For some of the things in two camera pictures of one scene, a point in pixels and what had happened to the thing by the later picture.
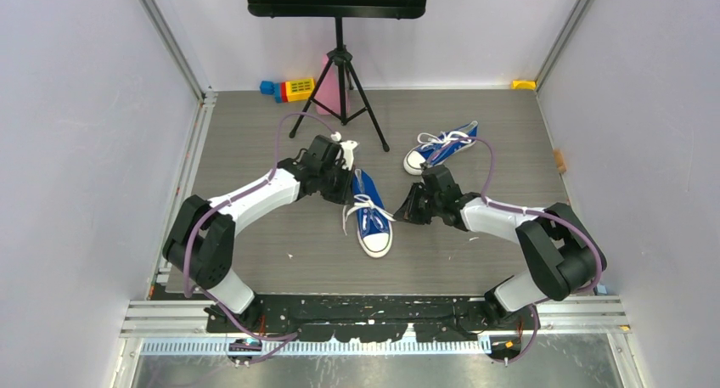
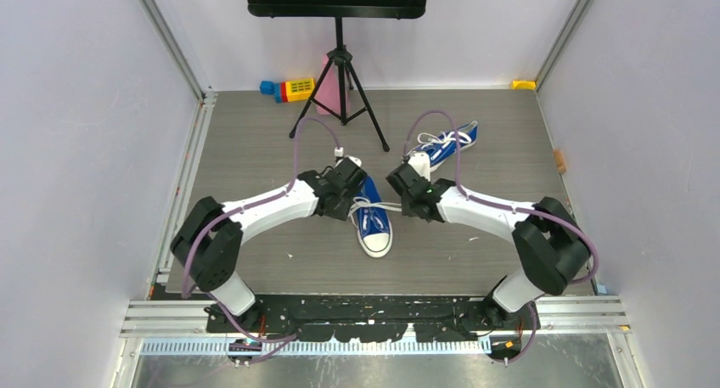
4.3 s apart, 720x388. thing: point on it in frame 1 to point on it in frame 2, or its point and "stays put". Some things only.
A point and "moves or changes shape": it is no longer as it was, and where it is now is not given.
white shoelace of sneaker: x=430 y=139 stays put
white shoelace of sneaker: x=362 y=200 moves or changes shape
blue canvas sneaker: x=374 y=224 stays put
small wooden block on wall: x=559 y=160 stays put
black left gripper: x=344 y=196 to x=340 y=213
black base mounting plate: x=364 y=318 stays put
